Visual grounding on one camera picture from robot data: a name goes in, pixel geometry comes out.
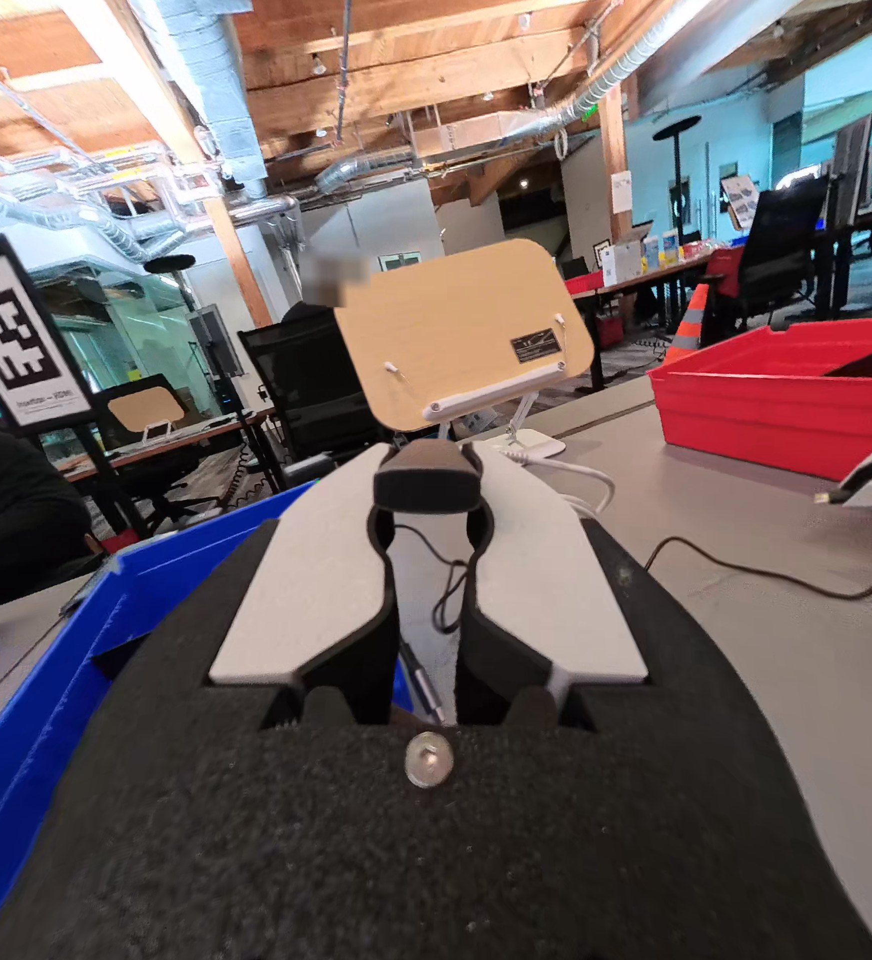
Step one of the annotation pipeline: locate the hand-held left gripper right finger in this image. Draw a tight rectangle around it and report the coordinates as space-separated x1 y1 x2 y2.
454 441 648 727

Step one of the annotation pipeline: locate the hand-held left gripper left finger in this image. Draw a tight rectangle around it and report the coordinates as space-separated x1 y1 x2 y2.
209 441 403 727

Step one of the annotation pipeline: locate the thin black cable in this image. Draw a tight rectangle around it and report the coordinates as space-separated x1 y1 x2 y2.
394 487 872 635

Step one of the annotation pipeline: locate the dark grey USB hub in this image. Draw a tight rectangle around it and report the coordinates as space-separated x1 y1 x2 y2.
372 438 486 516

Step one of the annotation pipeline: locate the grey desk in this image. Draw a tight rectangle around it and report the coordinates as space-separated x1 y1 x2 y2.
0 371 872 960

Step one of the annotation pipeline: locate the grey pen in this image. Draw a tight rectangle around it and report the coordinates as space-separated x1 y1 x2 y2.
398 637 449 726

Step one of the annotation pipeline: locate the black office chair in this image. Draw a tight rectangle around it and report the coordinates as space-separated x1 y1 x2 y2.
708 176 833 331
237 309 393 483

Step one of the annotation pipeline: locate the wooden table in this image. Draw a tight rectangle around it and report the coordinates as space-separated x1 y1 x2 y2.
53 408 275 530
595 251 753 393

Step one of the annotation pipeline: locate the orange traffic cone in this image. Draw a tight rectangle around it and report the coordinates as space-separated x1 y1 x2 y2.
664 283 711 367

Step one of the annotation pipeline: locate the blue plastic bin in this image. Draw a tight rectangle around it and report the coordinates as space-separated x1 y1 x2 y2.
0 480 416 920

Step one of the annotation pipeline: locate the black floor lamp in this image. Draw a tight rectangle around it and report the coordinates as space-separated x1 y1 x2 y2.
652 114 704 252
143 253 198 312

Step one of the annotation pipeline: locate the black and white tag sign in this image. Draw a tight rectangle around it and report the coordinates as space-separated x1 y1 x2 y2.
0 234 153 537

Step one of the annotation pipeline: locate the thin white cable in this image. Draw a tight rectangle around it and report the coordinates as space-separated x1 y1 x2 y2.
496 446 618 520

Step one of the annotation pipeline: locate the white square air duct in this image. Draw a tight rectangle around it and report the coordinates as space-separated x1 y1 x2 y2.
127 0 269 187

